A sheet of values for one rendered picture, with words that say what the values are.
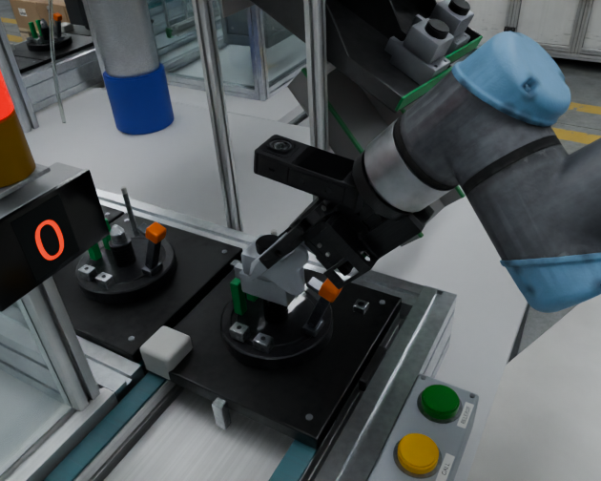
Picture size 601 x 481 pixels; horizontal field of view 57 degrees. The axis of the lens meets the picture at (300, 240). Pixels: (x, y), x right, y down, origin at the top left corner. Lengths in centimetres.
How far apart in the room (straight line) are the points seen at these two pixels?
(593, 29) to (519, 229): 422
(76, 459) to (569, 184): 54
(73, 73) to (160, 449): 143
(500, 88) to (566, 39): 424
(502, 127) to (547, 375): 50
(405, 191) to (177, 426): 40
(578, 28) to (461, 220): 357
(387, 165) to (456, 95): 8
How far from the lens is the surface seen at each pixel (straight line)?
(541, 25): 464
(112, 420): 69
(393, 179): 46
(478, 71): 41
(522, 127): 41
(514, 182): 40
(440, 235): 105
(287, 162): 52
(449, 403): 63
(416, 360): 68
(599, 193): 40
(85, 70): 194
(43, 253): 51
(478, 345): 85
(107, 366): 73
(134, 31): 147
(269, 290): 63
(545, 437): 78
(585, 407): 82
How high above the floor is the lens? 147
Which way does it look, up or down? 36 degrees down
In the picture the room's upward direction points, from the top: 4 degrees counter-clockwise
